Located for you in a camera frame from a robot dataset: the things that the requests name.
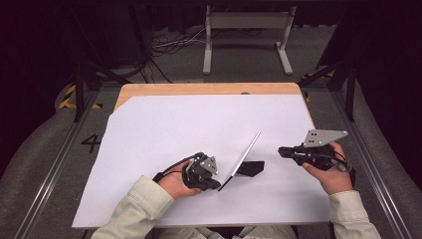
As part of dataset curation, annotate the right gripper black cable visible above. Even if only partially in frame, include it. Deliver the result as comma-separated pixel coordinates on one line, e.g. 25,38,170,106
331,149,357,187

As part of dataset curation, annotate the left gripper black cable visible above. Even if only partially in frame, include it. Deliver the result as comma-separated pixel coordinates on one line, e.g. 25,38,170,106
151,153,197,183

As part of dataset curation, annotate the yellow black hazard tape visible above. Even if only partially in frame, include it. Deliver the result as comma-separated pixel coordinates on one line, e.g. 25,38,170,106
58,84,104,111
300,72,334,104

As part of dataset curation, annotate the floor cables bundle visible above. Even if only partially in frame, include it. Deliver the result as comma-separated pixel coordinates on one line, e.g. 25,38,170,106
132,26,208,84

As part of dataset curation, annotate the grey metal frame stand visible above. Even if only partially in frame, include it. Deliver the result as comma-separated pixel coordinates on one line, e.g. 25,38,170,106
202,4,298,76

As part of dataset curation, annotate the black tripod stand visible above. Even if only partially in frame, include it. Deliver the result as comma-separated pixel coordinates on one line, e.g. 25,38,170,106
299,59,358,123
73,59,131,123

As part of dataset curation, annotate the person's left hand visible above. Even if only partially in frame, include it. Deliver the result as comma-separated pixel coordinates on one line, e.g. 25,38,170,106
158,168,202,201

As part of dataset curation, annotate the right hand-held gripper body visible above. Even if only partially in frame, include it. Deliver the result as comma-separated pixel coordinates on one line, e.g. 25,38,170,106
293,128,349,171

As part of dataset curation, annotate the white paper sheet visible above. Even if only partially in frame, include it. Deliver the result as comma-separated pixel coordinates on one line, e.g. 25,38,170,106
72,94,331,230

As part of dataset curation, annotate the person's right hand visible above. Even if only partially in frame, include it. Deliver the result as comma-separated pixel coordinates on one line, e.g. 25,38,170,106
302,140,354,196

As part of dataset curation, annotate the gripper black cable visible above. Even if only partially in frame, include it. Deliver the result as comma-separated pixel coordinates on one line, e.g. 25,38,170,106
331,149,357,187
151,153,197,183

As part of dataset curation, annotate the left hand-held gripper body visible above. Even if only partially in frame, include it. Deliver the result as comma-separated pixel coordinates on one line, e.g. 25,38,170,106
181,151,220,191

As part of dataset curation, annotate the aluminium floor rail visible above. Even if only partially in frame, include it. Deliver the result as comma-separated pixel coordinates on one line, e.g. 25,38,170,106
330,90,414,239
12,90,102,239

